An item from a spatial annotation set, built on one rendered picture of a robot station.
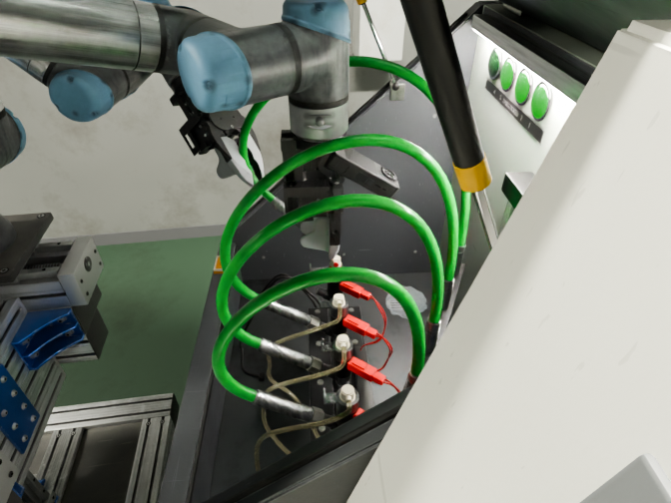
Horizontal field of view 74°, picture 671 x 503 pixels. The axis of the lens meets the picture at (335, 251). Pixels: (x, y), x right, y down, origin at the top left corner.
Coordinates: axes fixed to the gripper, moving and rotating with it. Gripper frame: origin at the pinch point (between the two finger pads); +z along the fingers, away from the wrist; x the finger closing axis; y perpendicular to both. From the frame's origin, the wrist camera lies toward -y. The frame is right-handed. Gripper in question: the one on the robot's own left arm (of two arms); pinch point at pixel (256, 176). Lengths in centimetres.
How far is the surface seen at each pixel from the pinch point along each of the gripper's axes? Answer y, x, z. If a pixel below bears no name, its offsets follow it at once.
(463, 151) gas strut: -43, 32, 15
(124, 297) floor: 173, -58, -10
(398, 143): -29.7, 9.4, 9.9
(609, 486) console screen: -45, 42, 28
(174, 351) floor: 139, -48, 26
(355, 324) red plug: -8.6, 7.2, 28.5
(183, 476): 14.4, 29.3, 34.3
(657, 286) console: -49, 40, 22
